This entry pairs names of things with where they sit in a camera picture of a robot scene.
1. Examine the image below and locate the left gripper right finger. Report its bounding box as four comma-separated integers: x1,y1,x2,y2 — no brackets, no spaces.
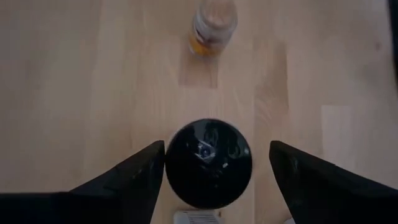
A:
269,140,398,224

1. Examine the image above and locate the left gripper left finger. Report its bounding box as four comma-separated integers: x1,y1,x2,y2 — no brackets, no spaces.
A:
0,139,165,224

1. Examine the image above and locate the black-lid spice jar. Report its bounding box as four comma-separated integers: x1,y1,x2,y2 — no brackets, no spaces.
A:
164,118,253,224

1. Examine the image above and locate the small clear spice jar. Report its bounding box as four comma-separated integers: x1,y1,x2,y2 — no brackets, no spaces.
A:
187,0,239,58

